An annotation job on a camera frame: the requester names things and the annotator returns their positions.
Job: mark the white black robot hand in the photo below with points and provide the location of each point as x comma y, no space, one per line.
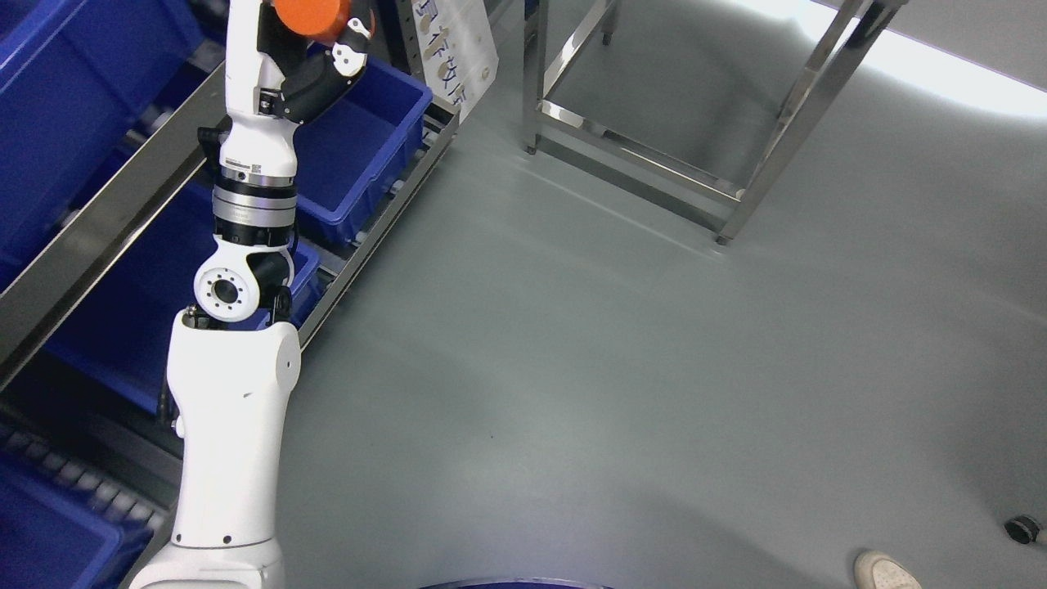
276,81

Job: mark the orange cylindrical capacitor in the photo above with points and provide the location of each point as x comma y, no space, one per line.
320,21

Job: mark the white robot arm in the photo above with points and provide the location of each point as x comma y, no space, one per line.
224,529

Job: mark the blue bin lower far right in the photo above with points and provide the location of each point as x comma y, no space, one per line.
350,157

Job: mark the white paper label sheet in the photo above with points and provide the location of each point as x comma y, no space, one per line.
449,47

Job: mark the large blue bin upper right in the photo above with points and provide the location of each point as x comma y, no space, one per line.
75,76

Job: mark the blue bin lower right centre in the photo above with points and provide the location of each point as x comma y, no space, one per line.
123,319

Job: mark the blue bin lower left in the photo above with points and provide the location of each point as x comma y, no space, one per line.
52,538

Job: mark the white shoe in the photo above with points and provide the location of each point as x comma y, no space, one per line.
875,569

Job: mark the black caster wheel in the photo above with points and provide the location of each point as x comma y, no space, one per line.
1023,529

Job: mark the steel shelf front rail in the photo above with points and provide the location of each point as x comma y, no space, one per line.
42,297

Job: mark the stainless steel table frame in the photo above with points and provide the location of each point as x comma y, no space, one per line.
696,107

